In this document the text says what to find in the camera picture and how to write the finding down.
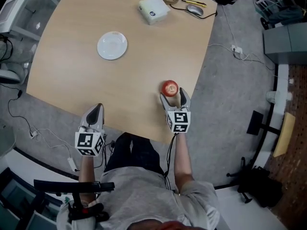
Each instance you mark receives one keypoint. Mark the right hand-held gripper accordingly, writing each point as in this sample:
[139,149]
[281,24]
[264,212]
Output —
[178,121]

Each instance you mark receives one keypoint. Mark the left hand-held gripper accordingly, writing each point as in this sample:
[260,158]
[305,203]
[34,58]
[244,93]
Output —
[86,140]

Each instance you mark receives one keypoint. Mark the red apple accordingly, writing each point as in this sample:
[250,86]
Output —
[169,87]

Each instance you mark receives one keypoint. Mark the white plate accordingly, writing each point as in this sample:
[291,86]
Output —
[112,45]

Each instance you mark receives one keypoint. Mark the person's right forearm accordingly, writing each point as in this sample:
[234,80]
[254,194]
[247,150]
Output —
[183,162]

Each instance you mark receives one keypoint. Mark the person's left forearm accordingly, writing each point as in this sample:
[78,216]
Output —
[86,169]

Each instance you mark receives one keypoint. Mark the long white power strip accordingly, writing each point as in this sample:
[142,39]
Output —
[72,164]

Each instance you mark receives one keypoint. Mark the person's dark trousers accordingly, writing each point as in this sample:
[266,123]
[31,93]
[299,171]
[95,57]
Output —
[134,152]

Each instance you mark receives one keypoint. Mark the white plug adapter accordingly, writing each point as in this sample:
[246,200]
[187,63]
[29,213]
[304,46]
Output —
[34,134]

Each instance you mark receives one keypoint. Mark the person's grey shirt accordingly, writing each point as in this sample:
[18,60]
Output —
[144,195]

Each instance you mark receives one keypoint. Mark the grey computer mouse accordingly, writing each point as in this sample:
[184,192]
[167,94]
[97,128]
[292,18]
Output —
[195,10]

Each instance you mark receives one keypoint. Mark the white floor appliance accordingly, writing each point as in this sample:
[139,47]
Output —
[10,72]

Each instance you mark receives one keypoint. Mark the white tissue pack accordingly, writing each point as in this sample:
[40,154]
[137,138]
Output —
[153,8]

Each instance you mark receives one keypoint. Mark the white trash can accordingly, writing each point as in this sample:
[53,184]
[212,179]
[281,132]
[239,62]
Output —
[273,96]

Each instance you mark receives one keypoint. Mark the yellow utility knife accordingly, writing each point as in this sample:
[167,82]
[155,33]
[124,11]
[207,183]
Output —
[193,3]

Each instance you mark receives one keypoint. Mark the wooden bench with black stand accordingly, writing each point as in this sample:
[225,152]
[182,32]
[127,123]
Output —
[285,135]

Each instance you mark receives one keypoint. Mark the grey fridge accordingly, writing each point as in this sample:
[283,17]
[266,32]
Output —
[285,39]

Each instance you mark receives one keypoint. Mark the small white table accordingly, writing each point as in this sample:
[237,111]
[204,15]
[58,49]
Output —
[12,8]

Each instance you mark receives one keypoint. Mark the grey coat on stand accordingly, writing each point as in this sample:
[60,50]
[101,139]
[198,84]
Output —
[287,15]

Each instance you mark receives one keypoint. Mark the black chest mount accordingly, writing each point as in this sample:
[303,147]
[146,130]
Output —
[72,185]

